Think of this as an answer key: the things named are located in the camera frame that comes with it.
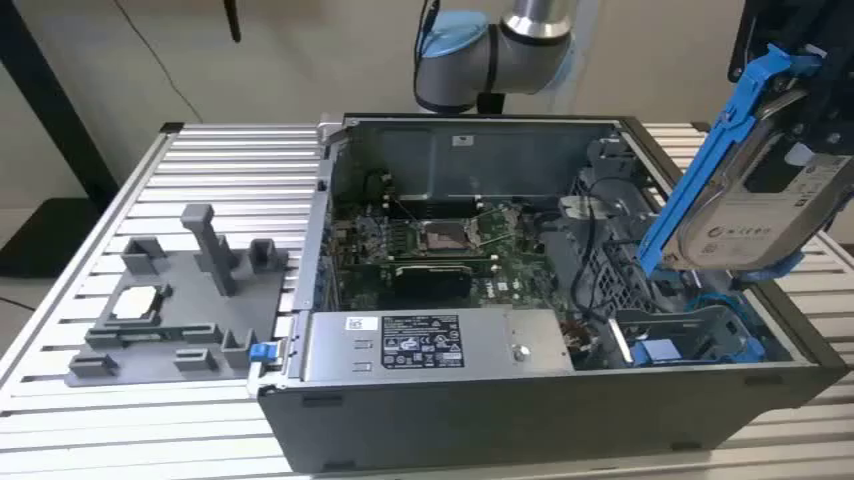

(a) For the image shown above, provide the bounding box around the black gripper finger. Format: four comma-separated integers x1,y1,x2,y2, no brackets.
743,52,854,195

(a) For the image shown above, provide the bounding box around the grey perforated metal cage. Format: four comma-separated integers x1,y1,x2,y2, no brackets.
539,167,675,321

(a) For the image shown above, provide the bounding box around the green motherboard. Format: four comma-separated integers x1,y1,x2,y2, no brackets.
329,199,575,314

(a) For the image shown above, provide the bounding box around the CPU socket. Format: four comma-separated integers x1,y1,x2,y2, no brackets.
416,219,482,254

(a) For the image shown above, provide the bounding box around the black open PC case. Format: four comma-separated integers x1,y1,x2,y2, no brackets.
245,112,853,474

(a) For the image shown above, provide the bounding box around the silver power supply unit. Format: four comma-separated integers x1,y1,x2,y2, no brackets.
299,308,576,379

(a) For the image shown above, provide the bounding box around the black hanging rod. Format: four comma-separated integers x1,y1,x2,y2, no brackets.
221,0,243,44

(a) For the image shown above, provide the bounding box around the grey parts rack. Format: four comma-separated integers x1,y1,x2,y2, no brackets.
63,203,292,389

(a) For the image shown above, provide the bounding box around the silver CPU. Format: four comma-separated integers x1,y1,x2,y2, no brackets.
109,287,165,321

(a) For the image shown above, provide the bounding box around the blue disk wire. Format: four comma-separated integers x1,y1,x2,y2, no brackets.
690,289,762,351

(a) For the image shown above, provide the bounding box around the black disk wire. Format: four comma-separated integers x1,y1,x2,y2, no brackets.
571,174,668,321

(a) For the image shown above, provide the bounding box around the arm cable with blue sleeve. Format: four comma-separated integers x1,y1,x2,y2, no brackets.
416,0,443,49

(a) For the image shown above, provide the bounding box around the thin black wall cable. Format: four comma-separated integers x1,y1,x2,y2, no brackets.
112,0,201,124

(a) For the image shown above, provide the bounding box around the black upright post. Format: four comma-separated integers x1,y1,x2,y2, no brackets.
0,0,121,201

